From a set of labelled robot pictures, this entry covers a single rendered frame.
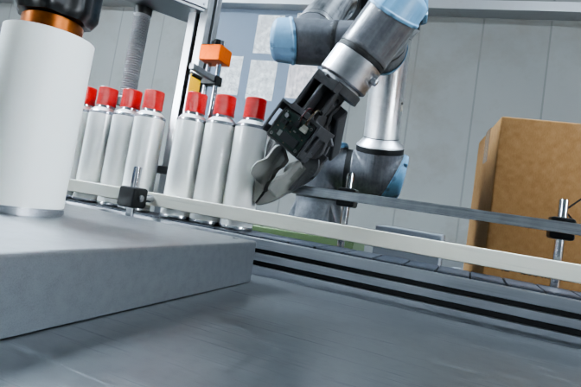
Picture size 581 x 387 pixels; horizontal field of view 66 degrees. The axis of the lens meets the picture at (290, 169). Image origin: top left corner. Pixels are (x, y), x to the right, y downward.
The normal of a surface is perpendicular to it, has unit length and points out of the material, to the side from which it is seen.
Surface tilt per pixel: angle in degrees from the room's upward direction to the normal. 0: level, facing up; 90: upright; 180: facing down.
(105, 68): 90
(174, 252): 90
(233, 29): 90
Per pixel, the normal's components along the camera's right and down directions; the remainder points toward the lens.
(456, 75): -0.27, -0.11
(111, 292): 0.92, 0.11
